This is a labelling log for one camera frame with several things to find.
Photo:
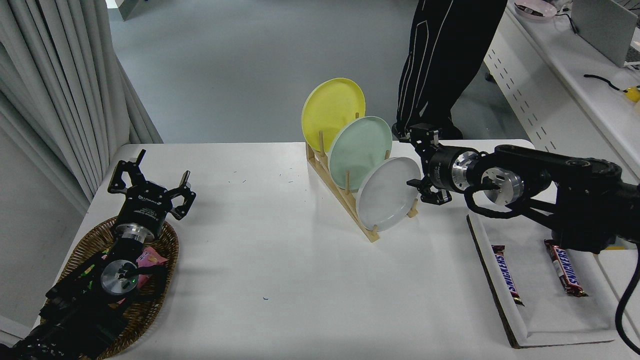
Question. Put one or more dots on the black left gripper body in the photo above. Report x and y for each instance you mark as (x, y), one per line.
(145, 210)

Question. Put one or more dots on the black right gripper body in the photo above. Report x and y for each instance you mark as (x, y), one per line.
(439, 170)

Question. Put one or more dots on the grey plate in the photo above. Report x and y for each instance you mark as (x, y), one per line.
(385, 200)

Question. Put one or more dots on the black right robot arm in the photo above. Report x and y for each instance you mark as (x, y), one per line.
(575, 190)

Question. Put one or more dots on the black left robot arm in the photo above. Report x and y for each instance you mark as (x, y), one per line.
(75, 320)

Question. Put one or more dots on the pale green plate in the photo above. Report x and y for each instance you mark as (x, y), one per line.
(357, 150)

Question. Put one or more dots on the wooden plate rack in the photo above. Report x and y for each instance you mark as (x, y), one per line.
(367, 232)

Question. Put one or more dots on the yellow plate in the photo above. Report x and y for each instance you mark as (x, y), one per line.
(330, 110)

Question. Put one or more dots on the pink plate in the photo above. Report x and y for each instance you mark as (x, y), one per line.
(535, 11)

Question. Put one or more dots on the brown wicker basket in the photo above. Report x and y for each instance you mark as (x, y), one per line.
(167, 250)

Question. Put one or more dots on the pink snack packet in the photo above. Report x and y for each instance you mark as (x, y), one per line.
(150, 257)

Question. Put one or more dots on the person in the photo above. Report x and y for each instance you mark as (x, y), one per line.
(440, 50)

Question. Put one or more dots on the brown Snickers bar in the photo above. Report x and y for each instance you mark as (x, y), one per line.
(565, 267)
(507, 275)

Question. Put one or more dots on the grey curtain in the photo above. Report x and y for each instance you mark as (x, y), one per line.
(50, 75)

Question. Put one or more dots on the long white desk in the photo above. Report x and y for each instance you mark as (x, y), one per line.
(550, 75)

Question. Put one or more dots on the white rectangular tray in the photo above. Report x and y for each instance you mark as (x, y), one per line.
(535, 300)

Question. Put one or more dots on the grey laptop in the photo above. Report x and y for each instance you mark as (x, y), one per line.
(600, 30)

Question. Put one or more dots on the small yellow object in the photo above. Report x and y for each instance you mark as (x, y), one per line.
(633, 94)

